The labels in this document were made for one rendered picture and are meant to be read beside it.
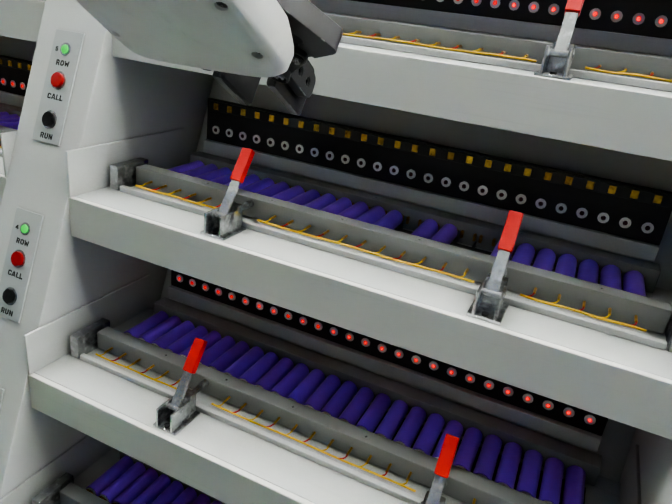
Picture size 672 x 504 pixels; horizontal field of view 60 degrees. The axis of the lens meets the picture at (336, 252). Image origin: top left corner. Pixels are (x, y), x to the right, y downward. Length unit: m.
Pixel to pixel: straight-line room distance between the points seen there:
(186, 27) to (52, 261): 0.45
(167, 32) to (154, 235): 0.34
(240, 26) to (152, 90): 0.49
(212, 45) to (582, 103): 0.31
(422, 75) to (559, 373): 0.27
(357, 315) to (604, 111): 0.26
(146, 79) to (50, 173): 0.15
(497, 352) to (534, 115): 0.19
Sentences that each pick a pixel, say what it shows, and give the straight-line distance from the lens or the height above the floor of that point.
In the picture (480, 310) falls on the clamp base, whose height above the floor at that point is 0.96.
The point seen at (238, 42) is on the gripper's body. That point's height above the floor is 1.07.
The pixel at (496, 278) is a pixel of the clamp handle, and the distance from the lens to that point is 0.50.
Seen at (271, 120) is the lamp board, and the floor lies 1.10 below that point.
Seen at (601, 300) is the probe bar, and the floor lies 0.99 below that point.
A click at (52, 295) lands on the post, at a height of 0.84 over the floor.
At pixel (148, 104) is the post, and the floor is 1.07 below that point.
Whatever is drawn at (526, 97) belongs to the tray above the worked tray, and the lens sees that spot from 0.50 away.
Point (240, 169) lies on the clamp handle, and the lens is 0.59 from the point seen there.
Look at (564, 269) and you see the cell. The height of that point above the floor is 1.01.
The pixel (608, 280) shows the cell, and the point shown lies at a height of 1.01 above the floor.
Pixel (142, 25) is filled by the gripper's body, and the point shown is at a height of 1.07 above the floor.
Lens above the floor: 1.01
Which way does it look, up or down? 4 degrees down
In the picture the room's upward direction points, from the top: 15 degrees clockwise
